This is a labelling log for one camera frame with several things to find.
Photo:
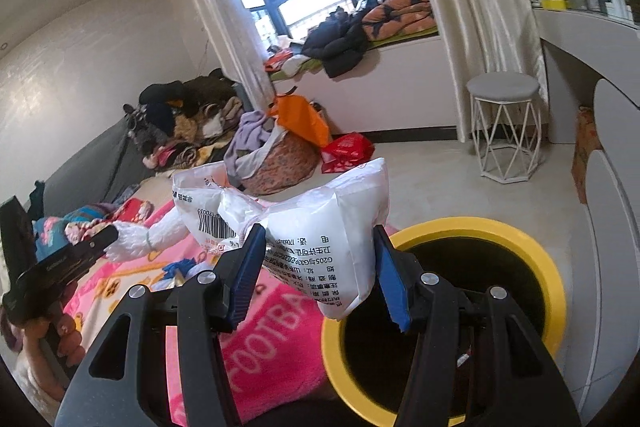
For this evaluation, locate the yellow rimmed black trash bin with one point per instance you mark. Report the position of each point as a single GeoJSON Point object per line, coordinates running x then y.
{"type": "Point", "coordinates": [500, 227]}

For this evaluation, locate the red cloth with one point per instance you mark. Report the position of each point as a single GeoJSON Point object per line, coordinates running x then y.
{"type": "Point", "coordinates": [132, 209]}

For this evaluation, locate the red plastic bag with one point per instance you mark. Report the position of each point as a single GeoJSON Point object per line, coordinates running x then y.
{"type": "Point", "coordinates": [347, 149]}

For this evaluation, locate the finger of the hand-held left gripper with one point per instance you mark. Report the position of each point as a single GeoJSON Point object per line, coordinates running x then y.
{"type": "Point", "coordinates": [92, 244]}

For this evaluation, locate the grey bed headboard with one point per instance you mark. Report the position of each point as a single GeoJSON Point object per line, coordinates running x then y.
{"type": "Point", "coordinates": [90, 167]}

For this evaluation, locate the orange patterned quilt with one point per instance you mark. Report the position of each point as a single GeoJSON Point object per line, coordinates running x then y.
{"type": "Point", "coordinates": [400, 14]}

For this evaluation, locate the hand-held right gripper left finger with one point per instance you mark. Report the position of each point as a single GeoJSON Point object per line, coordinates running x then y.
{"type": "Point", "coordinates": [246, 279]}

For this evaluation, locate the orange bag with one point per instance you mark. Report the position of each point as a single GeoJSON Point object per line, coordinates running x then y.
{"type": "Point", "coordinates": [300, 119]}

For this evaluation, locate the white sheer curtain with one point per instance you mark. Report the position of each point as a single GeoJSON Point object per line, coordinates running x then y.
{"type": "Point", "coordinates": [225, 32]}

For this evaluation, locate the colourful printed cloth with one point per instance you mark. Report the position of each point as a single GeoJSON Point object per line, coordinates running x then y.
{"type": "Point", "coordinates": [65, 227]}

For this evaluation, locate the grey white chair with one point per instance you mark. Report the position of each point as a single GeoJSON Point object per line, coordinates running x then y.
{"type": "Point", "coordinates": [620, 187]}

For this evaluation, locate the pile of clothes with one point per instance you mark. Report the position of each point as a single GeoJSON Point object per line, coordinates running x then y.
{"type": "Point", "coordinates": [200, 117]}

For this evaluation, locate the black jacket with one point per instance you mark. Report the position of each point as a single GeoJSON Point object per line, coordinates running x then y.
{"type": "Point", "coordinates": [340, 47]}

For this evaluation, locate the person's left forearm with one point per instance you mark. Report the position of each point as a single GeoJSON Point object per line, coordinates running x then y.
{"type": "Point", "coordinates": [32, 372]}

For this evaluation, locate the white desk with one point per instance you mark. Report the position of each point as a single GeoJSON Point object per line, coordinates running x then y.
{"type": "Point", "coordinates": [575, 32]}

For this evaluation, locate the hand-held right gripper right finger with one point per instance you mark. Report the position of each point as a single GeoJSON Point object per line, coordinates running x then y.
{"type": "Point", "coordinates": [392, 284]}

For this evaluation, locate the person's left hand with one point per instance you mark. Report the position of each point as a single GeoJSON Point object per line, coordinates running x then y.
{"type": "Point", "coordinates": [70, 339]}

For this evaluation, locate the cream satin curtain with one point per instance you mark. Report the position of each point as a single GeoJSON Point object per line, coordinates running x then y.
{"type": "Point", "coordinates": [475, 7]}

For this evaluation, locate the purple cloth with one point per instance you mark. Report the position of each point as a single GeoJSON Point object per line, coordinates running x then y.
{"type": "Point", "coordinates": [252, 127]}

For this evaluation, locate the white printed plastic bag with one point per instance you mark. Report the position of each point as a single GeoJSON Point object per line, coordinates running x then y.
{"type": "Point", "coordinates": [325, 227]}

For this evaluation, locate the blue crumpled cloth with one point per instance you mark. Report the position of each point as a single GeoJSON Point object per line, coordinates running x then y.
{"type": "Point", "coordinates": [182, 268]}

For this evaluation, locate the cardboard box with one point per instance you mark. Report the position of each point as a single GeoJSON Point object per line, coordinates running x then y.
{"type": "Point", "coordinates": [585, 147]}

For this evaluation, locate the pink printed blanket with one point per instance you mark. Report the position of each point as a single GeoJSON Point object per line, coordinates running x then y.
{"type": "Point", "coordinates": [280, 322]}

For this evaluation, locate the patterned laundry basket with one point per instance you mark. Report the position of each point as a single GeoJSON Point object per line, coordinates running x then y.
{"type": "Point", "coordinates": [285, 162]}

